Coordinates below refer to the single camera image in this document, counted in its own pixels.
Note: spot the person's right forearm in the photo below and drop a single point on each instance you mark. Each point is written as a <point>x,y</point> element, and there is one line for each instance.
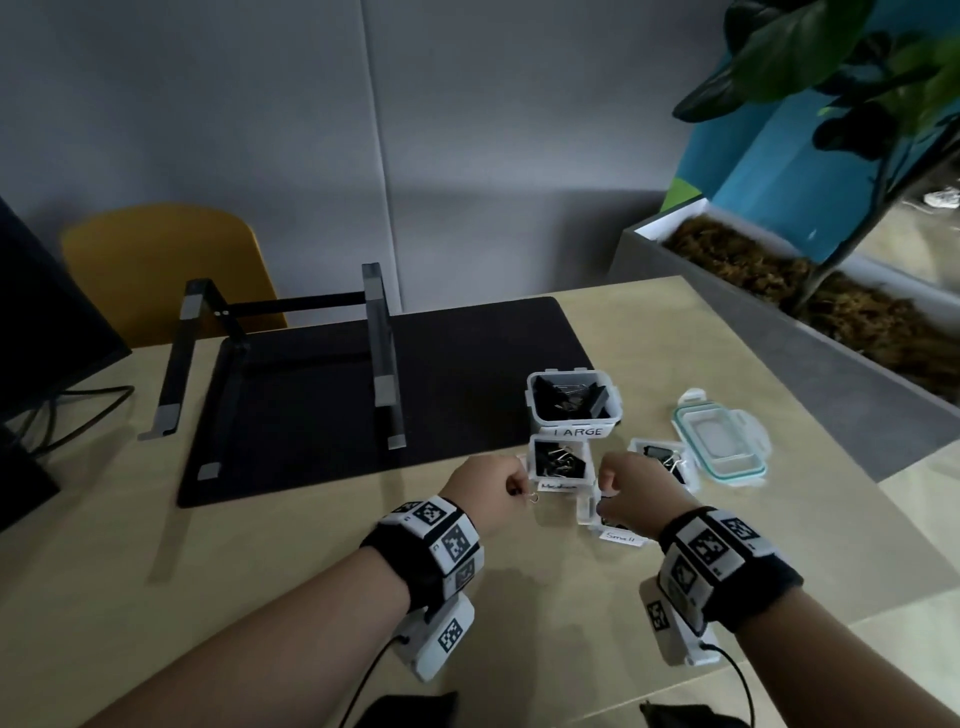
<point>840,667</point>

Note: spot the heap of large binder clips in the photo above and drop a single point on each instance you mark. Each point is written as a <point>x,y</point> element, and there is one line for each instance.
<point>551,394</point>

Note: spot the left wrist marker band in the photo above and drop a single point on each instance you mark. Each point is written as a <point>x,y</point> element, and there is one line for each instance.
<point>397,555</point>

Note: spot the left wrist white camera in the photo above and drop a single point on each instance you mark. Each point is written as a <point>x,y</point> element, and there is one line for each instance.
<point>442,637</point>

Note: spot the green leafy plant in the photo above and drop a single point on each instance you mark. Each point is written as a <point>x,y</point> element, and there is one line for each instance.
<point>787,45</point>

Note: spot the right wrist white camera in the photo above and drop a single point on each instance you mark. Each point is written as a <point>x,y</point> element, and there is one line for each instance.
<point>667,637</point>

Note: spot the small black binder clip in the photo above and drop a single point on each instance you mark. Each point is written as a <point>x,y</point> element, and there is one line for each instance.
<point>532,496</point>

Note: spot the person's left forearm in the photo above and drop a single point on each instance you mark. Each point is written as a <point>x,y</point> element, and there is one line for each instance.
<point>262,645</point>

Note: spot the yellow chair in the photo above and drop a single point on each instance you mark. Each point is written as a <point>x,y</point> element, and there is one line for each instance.
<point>157,255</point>

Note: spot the person's right hand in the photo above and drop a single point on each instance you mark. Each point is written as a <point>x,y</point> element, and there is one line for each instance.
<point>649,495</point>

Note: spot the black metal laptop stand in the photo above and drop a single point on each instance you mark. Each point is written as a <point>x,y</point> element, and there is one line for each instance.
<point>382,337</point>

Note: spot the grey planter with moss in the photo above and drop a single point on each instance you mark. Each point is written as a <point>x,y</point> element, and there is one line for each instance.
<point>795,382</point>

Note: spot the black computer monitor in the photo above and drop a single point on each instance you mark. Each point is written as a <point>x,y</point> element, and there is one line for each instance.
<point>45,330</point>

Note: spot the clear lid with green seal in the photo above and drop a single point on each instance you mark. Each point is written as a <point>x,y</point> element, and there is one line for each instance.
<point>720,439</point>

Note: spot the brown moss filling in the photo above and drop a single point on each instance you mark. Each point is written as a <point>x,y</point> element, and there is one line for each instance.
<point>735,259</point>

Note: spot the person's black clothing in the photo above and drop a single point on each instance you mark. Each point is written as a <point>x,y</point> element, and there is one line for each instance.
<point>405,712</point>

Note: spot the white sneaker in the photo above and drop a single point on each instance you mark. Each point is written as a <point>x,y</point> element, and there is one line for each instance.
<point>941,197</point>

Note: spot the black desk mat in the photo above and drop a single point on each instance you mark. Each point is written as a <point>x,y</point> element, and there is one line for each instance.
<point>465,367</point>

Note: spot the right wrist marker band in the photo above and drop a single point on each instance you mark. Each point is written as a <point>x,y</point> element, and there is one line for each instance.
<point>757,592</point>

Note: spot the container labelled large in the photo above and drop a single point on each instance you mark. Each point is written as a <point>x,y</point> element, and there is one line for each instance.
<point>577,433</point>

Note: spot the wrist white camera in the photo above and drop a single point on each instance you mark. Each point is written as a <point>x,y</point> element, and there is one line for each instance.
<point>667,637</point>
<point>442,637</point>

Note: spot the wrist marker band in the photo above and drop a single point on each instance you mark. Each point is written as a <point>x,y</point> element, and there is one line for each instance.
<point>397,555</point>
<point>757,592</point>

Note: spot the person's left hand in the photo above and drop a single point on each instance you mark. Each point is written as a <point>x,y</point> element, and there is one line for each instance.
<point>484,491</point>

